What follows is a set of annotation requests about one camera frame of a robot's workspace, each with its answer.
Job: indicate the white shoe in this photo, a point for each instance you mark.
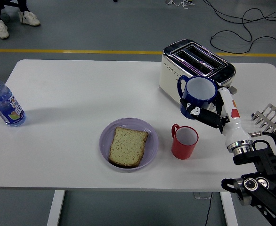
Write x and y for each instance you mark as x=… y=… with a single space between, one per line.
x=30 y=18
x=2 y=29

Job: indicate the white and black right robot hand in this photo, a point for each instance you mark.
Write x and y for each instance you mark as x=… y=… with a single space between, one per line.
x=234 y=131

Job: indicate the cream and chrome toaster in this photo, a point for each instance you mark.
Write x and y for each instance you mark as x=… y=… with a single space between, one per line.
x=168 y=77

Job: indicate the blue enamel cup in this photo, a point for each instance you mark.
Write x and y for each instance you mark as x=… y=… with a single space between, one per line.
x=199 y=100

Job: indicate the slice of bread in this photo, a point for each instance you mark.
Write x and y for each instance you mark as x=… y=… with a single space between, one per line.
x=127 y=147

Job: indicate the metal toast rack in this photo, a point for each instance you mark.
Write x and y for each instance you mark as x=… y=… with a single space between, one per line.
x=273 y=117

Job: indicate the grey bracket under table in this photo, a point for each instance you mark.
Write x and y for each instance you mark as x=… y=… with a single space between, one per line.
x=200 y=195

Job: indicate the black chair base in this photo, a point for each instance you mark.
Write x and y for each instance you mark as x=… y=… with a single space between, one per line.
x=10 y=3

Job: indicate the purple round plate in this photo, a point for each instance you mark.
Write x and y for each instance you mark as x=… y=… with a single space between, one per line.
x=152 y=143

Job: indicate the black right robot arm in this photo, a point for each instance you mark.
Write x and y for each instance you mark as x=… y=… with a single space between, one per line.
x=267 y=164

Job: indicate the red enamel cup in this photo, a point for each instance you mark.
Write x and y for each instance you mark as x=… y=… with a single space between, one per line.
x=182 y=150

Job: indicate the clear bottle with blue cap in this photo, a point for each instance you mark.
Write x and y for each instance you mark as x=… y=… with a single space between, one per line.
x=5 y=103

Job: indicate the white table leg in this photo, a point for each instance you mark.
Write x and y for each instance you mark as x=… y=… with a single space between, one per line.
x=56 y=209
x=229 y=216

